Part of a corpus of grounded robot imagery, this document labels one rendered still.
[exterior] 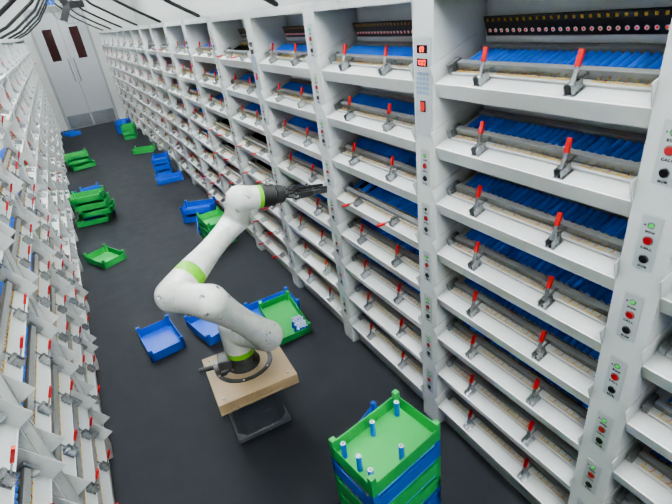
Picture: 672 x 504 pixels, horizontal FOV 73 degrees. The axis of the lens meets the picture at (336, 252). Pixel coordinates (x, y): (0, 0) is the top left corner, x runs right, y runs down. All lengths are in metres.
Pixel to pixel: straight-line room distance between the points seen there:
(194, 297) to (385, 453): 0.79
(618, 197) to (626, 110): 0.18
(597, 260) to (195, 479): 1.74
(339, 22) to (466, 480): 1.88
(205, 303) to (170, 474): 0.96
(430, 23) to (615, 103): 0.57
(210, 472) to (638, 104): 1.96
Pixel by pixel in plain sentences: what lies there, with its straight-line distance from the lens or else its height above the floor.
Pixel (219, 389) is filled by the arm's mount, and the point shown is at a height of 0.33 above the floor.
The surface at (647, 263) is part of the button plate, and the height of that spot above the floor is 1.13.
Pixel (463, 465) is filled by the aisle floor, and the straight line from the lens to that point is 2.08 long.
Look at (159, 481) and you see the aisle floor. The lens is 2.28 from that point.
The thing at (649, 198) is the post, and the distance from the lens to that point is 1.10.
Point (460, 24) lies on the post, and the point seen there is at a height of 1.58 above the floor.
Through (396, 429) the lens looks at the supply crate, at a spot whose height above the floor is 0.40.
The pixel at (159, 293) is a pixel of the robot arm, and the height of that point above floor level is 0.88.
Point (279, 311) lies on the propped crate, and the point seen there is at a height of 0.07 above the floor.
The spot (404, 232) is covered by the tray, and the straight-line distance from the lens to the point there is 1.77.
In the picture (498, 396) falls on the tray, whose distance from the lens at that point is 1.84.
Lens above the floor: 1.68
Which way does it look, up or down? 29 degrees down
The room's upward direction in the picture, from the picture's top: 7 degrees counter-clockwise
